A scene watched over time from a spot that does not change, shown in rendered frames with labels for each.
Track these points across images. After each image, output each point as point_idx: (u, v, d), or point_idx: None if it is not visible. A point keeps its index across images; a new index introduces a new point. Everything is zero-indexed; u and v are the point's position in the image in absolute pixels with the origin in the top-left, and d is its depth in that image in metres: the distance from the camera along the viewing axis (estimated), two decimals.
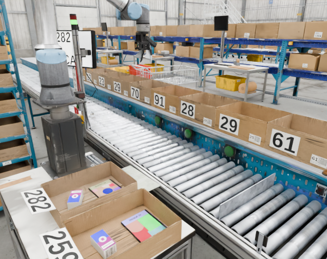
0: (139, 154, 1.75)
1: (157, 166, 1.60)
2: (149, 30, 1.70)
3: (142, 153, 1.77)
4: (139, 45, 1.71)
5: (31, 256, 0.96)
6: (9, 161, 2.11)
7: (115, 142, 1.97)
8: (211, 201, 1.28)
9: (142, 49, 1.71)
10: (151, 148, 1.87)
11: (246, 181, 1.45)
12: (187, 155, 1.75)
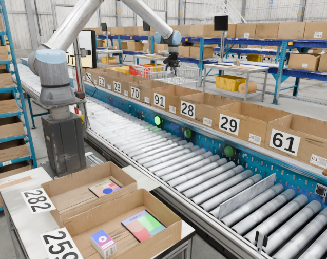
0: (139, 154, 1.75)
1: (157, 166, 1.60)
2: None
3: (142, 153, 1.77)
4: (178, 63, 2.12)
5: (31, 256, 0.96)
6: (9, 161, 2.11)
7: (115, 142, 1.97)
8: (211, 201, 1.28)
9: (178, 66, 2.14)
10: (151, 148, 1.87)
11: (246, 181, 1.45)
12: (187, 155, 1.75)
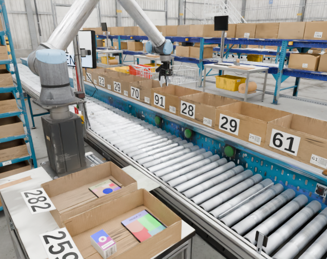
0: (139, 154, 1.75)
1: (157, 166, 1.60)
2: None
3: (142, 153, 1.77)
4: (170, 72, 2.10)
5: (31, 256, 0.96)
6: (9, 161, 2.11)
7: (115, 142, 1.97)
8: (211, 201, 1.28)
9: (171, 74, 2.12)
10: (151, 148, 1.87)
11: (246, 181, 1.45)
12: (187, 155, 1.75)
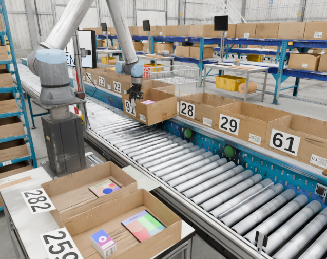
0: (139, 154, 1.75)
1: (157, 166, 1.60)
2: None
3: (142, 153, 1.77)
4: (141, 94, 1.98)
5: (31, 256, 0.96)
6: (9, 161, 2.11)
7: (115, 142, 1.97)
8: (211, 201, 1.28)
9: (142, 97, 2.00)
10: (151, 148, 1.87)
11: (246, 181, 1.45)
12: (187, 155, 1.75)
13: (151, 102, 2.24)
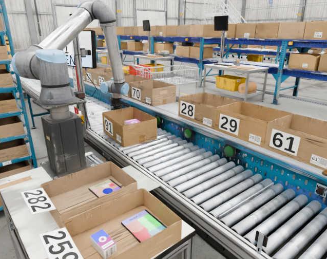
0: (139, 154, 1.75)
1: (157, 166, 1.60)
2: (121, 96, 2.20)
3: (142, 153, 1.77)
4: (114, 108, 2.22)
5: (31, 256, 0.96)
6: (9, 161, 2.11)
7: (115, 142, 1.97)
8: (211, 201, 1.28)
9: None
10: (151, 148, 1.87)
11: (246, 181, 1.45)
12: (187, 155, 1.75)
13: (136, 121, 2.17)
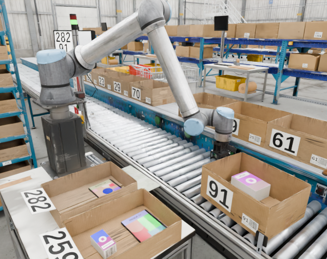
0: (140, 158, 1.74)
1: None
2: (231, 139, 1.34)
3: (144, 156, 1.76)
4: (218, 157, 1.35)
5: (31, 256, 0.96)
6: (9, 161, 2.11)
7: (115, 142, 1.97)
8: None
9: None
10: (151, 150, 1.87)
11: None
12: None
13: (253, 178, 1.33)
